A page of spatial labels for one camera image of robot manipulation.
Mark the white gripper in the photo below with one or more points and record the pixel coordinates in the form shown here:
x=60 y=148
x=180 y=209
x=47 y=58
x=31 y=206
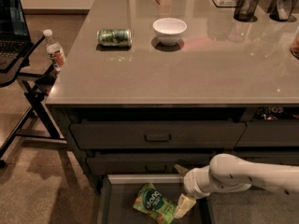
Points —
x=191 y=182

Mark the green rice chip bag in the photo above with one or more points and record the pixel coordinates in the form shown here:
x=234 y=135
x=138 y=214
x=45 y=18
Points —
x=153 y=203

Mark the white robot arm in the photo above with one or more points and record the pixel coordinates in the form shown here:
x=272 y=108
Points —
x=227 y=173

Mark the open bottom left drawer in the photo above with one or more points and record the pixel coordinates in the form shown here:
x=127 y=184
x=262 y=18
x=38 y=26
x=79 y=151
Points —
x=119 y=192

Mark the middle left dark drawer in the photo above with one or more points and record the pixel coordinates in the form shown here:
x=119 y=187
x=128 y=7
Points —
x=144 y=163

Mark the dark drawer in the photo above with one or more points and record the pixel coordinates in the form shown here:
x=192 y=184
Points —
x=144 y=163
x=156 y=134
x=270 y=133
x=282 y=158

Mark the middle right dark drawer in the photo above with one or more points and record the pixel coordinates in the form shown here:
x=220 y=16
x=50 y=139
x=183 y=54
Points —
x=282 y=158

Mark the top right dark drawer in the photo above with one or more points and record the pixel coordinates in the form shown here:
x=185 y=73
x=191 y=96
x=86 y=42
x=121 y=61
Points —
x=270 y=133

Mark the grey kitchen counter cabinet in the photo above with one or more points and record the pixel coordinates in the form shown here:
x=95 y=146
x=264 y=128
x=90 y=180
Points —
x=220 y=70

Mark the top left dark drawer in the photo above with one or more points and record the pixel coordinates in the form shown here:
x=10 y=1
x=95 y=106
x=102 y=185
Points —
x=156 y=134

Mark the snack bags in top drawer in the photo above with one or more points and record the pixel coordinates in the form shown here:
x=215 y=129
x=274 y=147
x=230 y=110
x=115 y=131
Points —
x=277 y=112

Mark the white bowl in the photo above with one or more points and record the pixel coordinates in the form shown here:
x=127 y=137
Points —
x=169 y=30

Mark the green soda can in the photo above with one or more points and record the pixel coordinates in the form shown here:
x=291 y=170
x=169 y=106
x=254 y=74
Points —
x=114 y=38

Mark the black laptop stand table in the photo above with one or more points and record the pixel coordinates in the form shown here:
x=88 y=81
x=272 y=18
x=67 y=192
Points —
x=35 y=88

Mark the snack jar at right edge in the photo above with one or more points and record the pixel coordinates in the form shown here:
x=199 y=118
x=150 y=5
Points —
x=295 y=45

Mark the clear plastic water bottle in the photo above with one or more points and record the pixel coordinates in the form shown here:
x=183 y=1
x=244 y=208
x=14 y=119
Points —
x=54 y=50

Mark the black mesh cup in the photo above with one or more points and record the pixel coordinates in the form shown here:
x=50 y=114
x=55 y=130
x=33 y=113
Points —
x=245 y=9

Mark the black laptop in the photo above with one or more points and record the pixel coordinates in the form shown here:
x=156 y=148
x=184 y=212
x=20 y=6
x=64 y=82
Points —
x=15 y=40

